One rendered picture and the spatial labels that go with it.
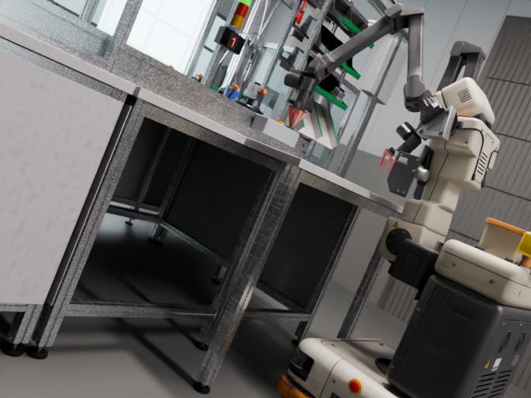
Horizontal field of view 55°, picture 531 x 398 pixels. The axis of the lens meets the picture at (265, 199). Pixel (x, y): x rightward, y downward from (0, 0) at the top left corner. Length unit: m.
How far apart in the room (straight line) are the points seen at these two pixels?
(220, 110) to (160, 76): 0.28
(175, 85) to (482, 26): 3.96
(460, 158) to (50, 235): 1.40
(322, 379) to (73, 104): 1.19
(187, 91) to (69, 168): 0.47
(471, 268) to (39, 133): 1.29
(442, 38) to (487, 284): 3.93
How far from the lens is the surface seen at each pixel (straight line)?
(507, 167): 4.66
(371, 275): 2.39
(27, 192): 1.47
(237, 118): 1.89
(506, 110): 4.82
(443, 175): 1.99
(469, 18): 5.37
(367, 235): 5.01
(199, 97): 1.75
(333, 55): 2.11
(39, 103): 1.42
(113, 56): 1.51
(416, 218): 1.96
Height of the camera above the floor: 0.80
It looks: 4 degrees down
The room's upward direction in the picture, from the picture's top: 23 degrees clockwise
